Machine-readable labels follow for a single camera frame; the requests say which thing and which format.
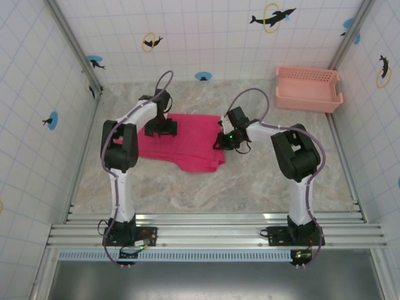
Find pink long pants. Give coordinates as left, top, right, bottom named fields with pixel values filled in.
left=114, top=113, right=226, bottom=174

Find pink plastic basket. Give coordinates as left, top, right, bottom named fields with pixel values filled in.
left=275, top=65, right=344, bottom=113

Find blue circle shark sticker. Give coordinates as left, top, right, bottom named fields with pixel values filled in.
left=86, top=55, right=106, bottom=71

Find blue circle seal sticker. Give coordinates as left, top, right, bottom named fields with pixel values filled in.
left=42, top=111, right=59, bottom=130

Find black connector board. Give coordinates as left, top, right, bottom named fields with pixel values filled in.
left=289, top=248, right=314, bottom=269
left=117, top=245, right=147, bottom=267

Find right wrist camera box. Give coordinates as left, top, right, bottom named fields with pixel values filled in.
left=217, top=114, right=234, bottom=131

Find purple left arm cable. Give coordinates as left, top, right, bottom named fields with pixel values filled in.
left=100, top=70, right=174, bottom=267

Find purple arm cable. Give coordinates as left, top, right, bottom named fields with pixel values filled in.
left=100, top=70, right=174, bottom=267
left=227, top=88, right=328, bottom=268

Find aluminium side rail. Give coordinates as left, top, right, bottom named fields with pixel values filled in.
left=325, top=112, right=368, bottom=223
left=64, top=93, right=101, bottom=223

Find small dolphin ring sticker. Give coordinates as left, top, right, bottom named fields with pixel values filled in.
left=142, top=32, right=164, bottom=53

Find aluminium mounting rail frame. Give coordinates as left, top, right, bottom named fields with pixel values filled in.
left=46, top=213, right=388, bottom=249

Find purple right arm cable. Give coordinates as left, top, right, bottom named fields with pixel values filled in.
left=227, top=88, right=328, bottom=268

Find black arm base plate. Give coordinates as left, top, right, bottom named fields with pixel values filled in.
left=261, top=225, right=326, bottom=248
left=102, top=225, right=159, bottom=248

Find aluminium corner post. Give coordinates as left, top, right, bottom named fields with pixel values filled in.
left=43, top=0, right=104, bottom=94
left=327, top=0, right=376, bottom=73

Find slotted white cable duct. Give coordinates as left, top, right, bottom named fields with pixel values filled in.
left=57, top=249, right=301, bottom=263

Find large dolphin ring sticker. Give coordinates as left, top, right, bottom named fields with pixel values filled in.
left=249, top=2, right=297, bottom=34

